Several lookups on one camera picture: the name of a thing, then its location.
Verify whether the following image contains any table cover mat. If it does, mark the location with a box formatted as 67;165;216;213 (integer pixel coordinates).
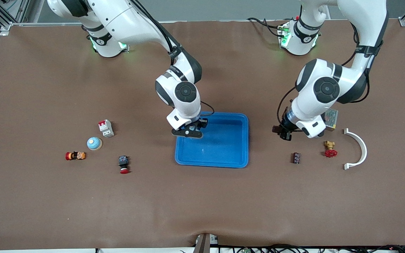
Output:
0;19;405;251

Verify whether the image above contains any red mushroom pushbutton switch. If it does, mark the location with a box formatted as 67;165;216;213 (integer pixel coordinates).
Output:
118;156;130;175

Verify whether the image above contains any blue desk bell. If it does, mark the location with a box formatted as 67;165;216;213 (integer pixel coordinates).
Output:
87;137;103;151

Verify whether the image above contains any black base cable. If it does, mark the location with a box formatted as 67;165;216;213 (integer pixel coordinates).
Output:
247;17;283;38

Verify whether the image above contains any white red circuit breaker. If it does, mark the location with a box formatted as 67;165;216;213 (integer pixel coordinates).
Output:
98;119;115;138

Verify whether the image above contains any black cable bundle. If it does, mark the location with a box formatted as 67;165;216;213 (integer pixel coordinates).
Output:
220;244;405;253

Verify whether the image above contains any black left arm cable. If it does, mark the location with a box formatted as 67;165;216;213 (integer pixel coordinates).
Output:
277;21;382;132

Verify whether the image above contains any white curved plastic bracket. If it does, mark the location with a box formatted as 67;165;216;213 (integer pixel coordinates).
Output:
343;128;367;170

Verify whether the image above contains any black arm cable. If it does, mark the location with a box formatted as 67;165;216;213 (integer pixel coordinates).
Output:
129;0;216;116
277;21;382;132

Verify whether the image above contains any metal mesh power supply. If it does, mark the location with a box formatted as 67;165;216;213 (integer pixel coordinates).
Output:
324;108;339;131

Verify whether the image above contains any brass valve red handwheel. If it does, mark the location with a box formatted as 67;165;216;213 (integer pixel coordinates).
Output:
323;141;338;158

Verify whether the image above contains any blue plastic tray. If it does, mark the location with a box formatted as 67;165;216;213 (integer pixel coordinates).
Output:
175;111;249;168

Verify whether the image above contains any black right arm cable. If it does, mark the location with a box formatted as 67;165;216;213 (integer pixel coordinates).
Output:
129;0;216;116

